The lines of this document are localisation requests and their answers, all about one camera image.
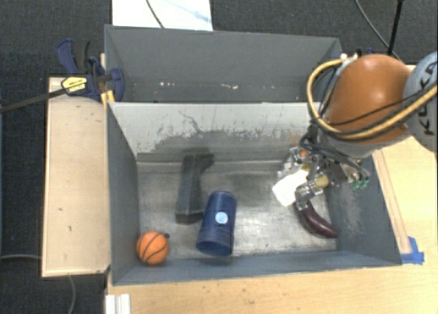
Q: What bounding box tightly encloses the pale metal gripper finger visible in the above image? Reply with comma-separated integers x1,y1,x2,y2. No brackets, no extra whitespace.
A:
279,146,309,179
294,182,324,211

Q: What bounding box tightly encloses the purple toy eggplant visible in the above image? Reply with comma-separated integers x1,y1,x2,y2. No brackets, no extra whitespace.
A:
293,199,339,239

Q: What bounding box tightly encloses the blue plastic cup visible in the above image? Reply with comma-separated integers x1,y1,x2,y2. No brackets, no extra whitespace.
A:
195,190,237,257

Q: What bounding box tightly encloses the dark green flat block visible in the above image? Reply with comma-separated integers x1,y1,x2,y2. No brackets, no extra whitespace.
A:
175,153,215,224

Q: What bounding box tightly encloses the grey metal bin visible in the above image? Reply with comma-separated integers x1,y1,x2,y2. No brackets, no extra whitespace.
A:
103,24,403,287

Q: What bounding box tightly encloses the orange toy basketball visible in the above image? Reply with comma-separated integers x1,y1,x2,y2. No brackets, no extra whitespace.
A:
136,231,171,265

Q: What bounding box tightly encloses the pale wood flat board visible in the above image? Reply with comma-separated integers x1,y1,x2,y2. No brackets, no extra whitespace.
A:
41,77,112,278

